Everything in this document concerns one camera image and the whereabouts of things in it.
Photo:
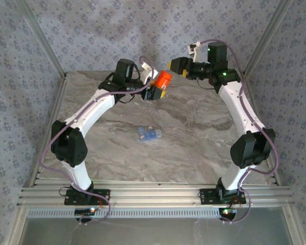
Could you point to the grey metal sheet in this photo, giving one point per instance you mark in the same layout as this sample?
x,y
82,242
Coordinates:
x,y
155,232

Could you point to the left circuit board with LED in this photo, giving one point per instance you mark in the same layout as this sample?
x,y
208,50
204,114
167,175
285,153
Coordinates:
x,y
82,211

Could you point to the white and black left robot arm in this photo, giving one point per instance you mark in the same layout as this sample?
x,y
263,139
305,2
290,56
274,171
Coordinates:
x,y
69,148

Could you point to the aluminium frame bar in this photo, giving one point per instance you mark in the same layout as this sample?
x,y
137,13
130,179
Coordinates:
x,y
14,229
295,229

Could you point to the orange pill bottle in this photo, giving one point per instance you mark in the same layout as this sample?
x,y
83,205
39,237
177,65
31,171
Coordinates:
x,y
159,83

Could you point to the circuit board with led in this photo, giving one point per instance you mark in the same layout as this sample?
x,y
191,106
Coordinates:
x,y
82,211
229,211

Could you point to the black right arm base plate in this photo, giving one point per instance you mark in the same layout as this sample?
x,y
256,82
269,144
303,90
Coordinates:
x,y
206,197

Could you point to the orange bottle cap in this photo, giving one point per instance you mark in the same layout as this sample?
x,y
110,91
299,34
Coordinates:
x,y
165,75

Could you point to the translucent blue pill organizer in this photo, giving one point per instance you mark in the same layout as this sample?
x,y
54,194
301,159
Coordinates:
x,y
150,135

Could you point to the aluminium mounting rail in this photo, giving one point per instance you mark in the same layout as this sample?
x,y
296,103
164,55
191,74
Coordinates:
x,y
155,194

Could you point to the right circuit board with LED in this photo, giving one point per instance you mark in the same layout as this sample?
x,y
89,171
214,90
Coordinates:
x,y
229,211

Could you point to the aluminium corner post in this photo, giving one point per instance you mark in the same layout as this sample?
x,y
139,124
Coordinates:
x,y
267,38
42,38

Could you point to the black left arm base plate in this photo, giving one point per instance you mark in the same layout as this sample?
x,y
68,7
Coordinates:
x,y
99,192

